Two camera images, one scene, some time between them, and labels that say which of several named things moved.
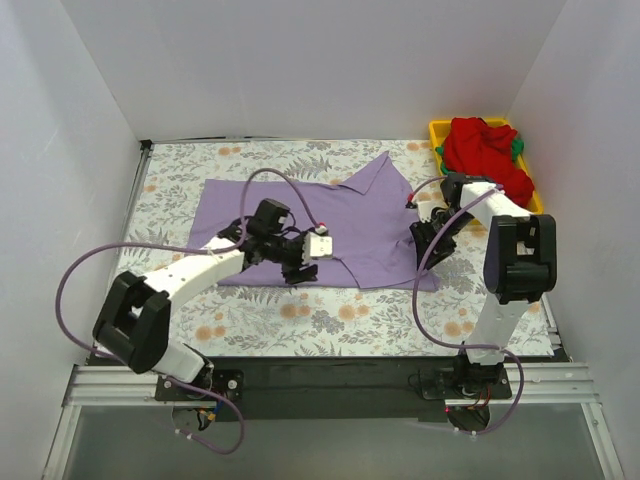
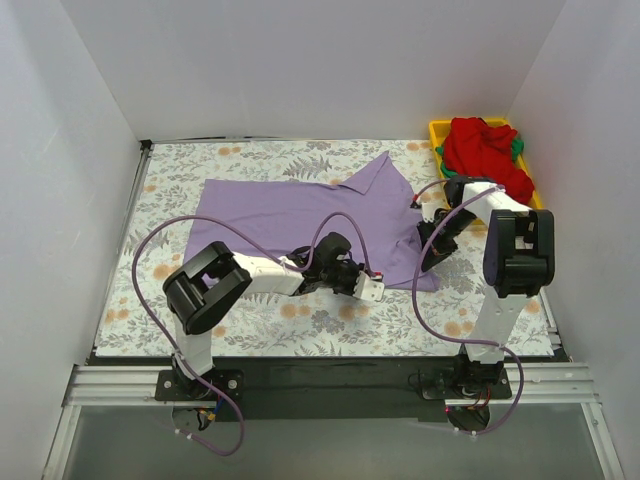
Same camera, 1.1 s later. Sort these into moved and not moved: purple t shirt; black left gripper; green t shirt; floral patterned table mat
Moved: black left gripper
Not moved: floral patterned table mat; green t shirt; purple t shirt
